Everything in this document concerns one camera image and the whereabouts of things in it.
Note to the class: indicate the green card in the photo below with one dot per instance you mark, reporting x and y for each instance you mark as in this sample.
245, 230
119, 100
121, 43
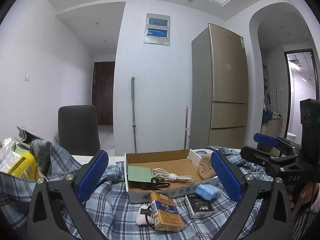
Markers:
138, 174

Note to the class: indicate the blue hanging cloth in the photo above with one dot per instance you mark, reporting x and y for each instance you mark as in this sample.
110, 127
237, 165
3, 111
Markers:
267, 117

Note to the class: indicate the round beige perforated disc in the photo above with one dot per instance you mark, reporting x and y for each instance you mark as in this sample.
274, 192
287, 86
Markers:
206, 166

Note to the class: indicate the yellow cigarette box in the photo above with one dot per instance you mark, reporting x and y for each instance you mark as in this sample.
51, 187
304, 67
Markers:
165, 210

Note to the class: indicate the clear plastic bag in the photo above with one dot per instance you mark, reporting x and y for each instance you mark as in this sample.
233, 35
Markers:
7, 152

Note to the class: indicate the light blue tissue pack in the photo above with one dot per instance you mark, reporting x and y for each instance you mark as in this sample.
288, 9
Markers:
207, 192

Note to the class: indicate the white pouch with black tag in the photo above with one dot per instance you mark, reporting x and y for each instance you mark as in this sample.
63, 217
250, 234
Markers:
141, 220

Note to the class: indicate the blue plaid cloth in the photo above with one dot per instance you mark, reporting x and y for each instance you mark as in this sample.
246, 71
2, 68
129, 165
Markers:
120, 205

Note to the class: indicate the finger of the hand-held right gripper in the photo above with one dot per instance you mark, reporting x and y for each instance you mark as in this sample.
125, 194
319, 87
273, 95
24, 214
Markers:
265, 139
257, 155

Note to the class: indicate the black tissue pack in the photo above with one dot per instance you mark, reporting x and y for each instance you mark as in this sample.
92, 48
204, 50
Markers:
200, 206

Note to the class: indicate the white toilet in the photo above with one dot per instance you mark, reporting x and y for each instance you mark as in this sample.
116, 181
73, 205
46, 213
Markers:
291, 137

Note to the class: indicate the cardboard box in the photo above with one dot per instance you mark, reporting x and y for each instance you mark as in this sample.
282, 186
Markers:
180, 165

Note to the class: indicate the yellow packet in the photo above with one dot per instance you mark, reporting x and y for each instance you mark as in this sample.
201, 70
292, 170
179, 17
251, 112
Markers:
23, 166

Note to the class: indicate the gold refrigerator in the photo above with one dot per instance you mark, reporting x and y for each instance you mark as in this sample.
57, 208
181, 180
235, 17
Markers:
225, 80

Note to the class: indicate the dark door frame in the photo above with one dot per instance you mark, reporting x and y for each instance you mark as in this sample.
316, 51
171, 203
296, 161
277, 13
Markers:
285, 80

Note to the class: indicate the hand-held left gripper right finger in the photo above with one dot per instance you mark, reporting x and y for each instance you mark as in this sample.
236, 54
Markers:
226, 177

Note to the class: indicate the dark grey chair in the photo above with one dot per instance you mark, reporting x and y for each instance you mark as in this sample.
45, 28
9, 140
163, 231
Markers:
77, 130

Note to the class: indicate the beige cabinet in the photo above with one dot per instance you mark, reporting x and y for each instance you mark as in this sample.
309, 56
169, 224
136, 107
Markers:
271, 127

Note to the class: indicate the person's right hand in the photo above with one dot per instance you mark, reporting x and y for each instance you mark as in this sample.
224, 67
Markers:
310, 192

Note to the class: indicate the dark brown door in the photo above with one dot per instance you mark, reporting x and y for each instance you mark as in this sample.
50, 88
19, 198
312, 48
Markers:
103, 92

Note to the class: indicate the open carton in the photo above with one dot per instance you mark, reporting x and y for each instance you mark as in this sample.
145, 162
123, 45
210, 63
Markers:
25, 135

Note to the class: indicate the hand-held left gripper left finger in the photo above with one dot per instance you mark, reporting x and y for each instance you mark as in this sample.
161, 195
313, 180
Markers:
92, 177

